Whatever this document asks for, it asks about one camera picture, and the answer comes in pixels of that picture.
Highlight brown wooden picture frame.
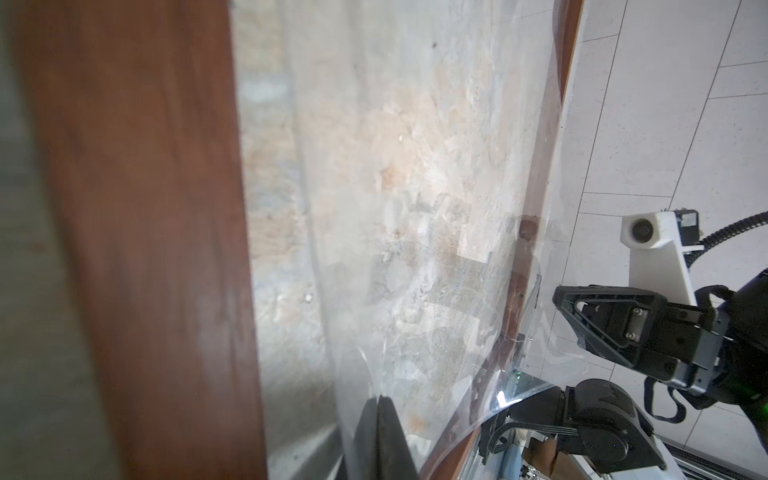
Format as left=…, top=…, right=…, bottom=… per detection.
left=11, top=0, right=586, bottom=480

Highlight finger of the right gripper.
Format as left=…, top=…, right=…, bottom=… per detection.
left=552, top=285, right=668, bottom=368

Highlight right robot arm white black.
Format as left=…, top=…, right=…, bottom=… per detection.
left=478, top=274, right=767, bottom=474

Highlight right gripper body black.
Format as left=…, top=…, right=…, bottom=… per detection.
left=653, top=271, right=767, bottom=408

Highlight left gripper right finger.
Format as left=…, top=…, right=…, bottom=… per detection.
left=377, top=396, right=419, bottom=480

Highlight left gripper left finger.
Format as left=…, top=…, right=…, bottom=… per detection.
left=347, top=397, right=378, bottom=480

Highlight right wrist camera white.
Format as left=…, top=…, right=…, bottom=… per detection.
left=620, top=209, right=703, bottom=306

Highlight transparent acrylic sheet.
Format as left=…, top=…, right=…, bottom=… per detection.
left=281, top=1, right=583, bottom=479

